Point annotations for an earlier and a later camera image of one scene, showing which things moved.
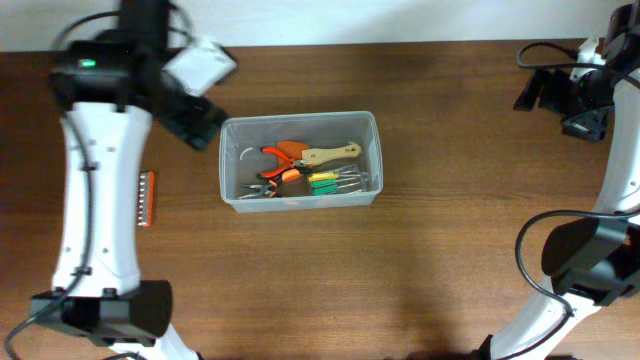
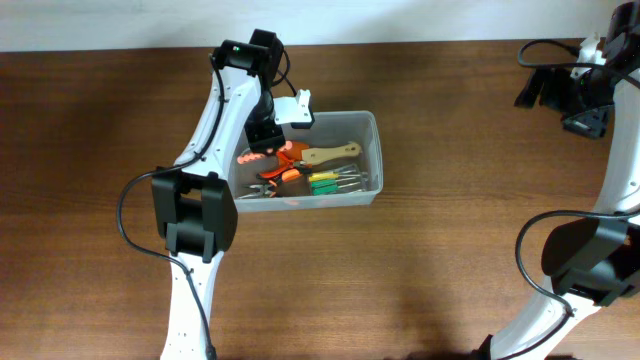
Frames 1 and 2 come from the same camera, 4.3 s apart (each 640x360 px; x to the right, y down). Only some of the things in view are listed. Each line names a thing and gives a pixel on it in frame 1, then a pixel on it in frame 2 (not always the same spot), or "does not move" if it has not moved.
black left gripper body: [195, 125] to [265, 136]
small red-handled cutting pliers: [289, 165] does not move
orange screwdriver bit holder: [146, 192] to [250, 158]
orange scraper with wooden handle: [297, 150] does not move
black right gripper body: [550, 93] does not move
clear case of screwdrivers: [337, 181] does not move
